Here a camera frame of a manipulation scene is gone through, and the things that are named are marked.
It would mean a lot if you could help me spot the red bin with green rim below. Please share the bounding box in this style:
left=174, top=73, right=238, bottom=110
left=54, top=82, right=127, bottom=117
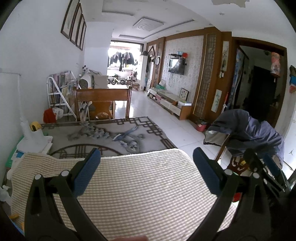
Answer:
left=232, top=192, right=242, bottom=202

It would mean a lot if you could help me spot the dark wooden chair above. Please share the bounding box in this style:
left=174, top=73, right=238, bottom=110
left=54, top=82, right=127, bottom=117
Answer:
left=214, top=135, right=252, bottom=176

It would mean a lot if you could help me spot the beige striped table cloth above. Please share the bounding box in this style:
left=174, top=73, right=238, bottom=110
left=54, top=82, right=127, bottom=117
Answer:
left=9, top=148, right=238, bottom=241

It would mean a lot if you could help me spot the small red flower pot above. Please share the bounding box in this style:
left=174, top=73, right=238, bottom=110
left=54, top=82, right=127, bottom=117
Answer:
left=196, top=119, right=207, bottom=132

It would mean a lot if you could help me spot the red bag on floor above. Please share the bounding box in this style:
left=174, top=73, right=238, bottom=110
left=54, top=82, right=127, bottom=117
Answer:
left=43, top=108, right=57, bottom=123

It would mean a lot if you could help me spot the grey patterned floor rug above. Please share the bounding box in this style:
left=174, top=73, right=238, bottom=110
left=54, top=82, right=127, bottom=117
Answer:
left=42, top=116, right=176, bottom=159

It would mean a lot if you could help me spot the low tv cabinet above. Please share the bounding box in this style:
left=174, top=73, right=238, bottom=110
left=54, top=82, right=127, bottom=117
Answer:
left=148, top=87, right=192, bottom=121

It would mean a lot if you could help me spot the white magazine rack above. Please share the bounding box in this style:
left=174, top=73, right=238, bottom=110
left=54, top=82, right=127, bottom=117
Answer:
left=47, top=70, right=88, bottom=121

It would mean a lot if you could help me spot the framed picture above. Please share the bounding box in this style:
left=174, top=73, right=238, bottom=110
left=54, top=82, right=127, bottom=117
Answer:
left=80, top=22, right=87, bottom=51
left=76, top=14, right=84, bottom=48
left=70, top=3, right=82, bottom=45
left=61, top=0, right=80, bottom=39

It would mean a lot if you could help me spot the wall mounted television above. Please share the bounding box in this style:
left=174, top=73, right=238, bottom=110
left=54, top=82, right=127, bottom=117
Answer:
left=168, top=58, right=186, bottom=75

